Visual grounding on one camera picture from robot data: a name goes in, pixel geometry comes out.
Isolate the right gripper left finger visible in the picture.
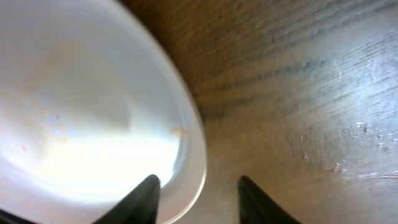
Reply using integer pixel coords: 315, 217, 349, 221
94, 174, 160, 224

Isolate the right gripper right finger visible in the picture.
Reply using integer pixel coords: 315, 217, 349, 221
238, 175, 300, 224

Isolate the white plate with stain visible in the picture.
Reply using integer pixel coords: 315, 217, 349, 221
1, 0, 207, 223

